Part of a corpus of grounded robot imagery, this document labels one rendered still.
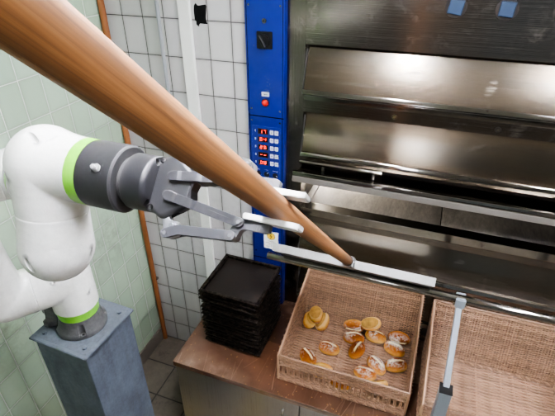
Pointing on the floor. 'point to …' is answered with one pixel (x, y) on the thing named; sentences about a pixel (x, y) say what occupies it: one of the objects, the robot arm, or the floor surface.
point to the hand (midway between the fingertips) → (277, 208)
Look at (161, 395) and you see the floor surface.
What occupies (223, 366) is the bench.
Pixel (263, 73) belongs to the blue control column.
